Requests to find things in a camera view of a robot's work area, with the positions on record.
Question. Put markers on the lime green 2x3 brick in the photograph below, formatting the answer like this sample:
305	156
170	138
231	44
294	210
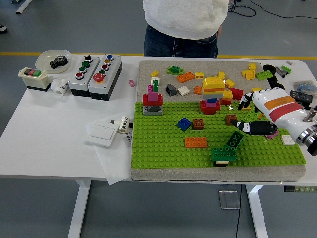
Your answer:
264	75

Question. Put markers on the white upturned 2x2 brick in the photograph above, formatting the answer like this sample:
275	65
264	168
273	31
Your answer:
183	90

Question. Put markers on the yellow orange brick stack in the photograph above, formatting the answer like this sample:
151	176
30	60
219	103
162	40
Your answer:
213	83

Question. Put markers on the black metal gear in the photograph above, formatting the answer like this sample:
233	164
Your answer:
58	63

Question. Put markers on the dark grey slope brick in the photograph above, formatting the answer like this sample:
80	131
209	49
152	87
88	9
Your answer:
171	89

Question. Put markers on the red 2x2 brick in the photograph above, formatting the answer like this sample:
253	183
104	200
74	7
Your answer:
225	101

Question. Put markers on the black white shoe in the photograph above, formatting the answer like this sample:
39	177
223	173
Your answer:
3	29

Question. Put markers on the white pipe tee fitting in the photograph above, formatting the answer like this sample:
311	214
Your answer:
60	86

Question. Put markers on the beige red-green switch box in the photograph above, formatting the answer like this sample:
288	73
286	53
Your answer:
34	79

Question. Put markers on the red slope brick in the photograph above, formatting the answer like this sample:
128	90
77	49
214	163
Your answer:
236	93

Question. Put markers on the black digital meter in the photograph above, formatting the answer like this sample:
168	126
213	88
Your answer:
303	97

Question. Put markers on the yellow 2x2 plate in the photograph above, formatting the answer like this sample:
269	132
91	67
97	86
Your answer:
245	108

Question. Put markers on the orange small brick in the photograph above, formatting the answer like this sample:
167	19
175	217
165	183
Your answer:
260	115

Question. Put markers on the green studded baseplate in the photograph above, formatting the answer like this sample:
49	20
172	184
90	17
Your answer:
161	148

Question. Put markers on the blue flat brick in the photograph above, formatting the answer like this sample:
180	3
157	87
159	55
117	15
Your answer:
211	100

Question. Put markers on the lime green flat piece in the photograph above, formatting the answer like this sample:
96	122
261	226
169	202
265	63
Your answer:
286	68

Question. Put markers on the red wide brick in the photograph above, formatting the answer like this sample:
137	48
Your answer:
146	100

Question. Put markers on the yellow upturned 2x2 brick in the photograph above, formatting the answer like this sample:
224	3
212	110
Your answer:
248	74

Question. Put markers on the white paper sheet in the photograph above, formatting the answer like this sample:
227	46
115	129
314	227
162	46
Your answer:
114	163

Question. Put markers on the grey emergency-stop button box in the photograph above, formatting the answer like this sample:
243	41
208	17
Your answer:
104	86

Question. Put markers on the black white small brick stack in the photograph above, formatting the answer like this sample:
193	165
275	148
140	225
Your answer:
221	163

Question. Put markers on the labelled white pipe tee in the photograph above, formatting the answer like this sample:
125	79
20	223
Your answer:
123	125

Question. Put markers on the black rubber tyre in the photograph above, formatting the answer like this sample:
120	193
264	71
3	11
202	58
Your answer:
273	80
278	86
272	70

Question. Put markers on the metal floor outlet box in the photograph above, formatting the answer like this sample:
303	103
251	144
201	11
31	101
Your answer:
229	199

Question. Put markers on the brown 2x2 brick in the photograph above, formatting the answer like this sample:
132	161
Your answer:
198	124
230	118

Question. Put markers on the grey four-button control box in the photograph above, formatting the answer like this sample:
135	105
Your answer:
80	83

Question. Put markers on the white square tile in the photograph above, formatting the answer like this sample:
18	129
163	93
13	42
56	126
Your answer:
155	80

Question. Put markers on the red rounded brick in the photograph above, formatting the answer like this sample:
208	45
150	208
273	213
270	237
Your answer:
209	110

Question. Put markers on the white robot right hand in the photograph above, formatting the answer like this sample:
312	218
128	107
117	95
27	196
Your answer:
277	109

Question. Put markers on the lime green 2x4 plate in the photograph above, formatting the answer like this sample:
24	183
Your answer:
253	115

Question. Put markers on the small pink brick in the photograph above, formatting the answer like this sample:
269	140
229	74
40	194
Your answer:
132	83

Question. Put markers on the table height control panel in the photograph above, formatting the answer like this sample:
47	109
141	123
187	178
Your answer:
299	189

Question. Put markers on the white table leg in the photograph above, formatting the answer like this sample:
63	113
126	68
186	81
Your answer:
79	210
257	213

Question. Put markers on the plastic bag with blue part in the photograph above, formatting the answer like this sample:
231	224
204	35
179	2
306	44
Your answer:
305	86

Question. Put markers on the orange 2x4 brick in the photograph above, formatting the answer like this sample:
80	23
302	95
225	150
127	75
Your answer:
185	77
195	142

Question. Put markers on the green brick on lime plate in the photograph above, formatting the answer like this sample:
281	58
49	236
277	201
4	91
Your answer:
174	70

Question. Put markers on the dark green 2x4 brick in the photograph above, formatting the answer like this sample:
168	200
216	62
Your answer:
234	140
223	155

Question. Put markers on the grey-brown foam mat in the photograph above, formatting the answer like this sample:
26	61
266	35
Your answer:
163	67

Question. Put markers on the pink tall brick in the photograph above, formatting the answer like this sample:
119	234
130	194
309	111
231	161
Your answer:
152	95

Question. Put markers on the white printed label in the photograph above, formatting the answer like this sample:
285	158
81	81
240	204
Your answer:
127	140

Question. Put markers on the pink flat plate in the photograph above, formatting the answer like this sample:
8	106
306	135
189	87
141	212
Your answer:
210	104

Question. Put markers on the grey base brick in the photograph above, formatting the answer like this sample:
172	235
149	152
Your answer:
148	111

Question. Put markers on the magenta 2x2 brick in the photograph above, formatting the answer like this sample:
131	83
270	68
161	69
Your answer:
272	136

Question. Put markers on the grey metal frame foot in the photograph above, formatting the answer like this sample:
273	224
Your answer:
23	8

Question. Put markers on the orange 2x2 brick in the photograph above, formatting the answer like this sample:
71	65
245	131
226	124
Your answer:
197	90

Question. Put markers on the translucent white plastic dish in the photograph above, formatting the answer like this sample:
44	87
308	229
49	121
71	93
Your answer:
43	59

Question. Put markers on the person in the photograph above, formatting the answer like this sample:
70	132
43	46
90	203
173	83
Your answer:
183	17

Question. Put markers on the small dark green brick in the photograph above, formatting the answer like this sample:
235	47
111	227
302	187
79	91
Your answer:
155	86

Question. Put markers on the small metal screw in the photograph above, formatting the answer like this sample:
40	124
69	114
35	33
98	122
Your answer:
289	63

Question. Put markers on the white wall switch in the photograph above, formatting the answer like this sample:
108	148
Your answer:
101	134

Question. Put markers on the yellow small brick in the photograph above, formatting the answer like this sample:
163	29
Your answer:
252	66
229	82
256	89
154	73
198	75
221	75

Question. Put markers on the blue 2x2 brick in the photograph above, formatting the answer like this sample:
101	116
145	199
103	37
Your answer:
184	124

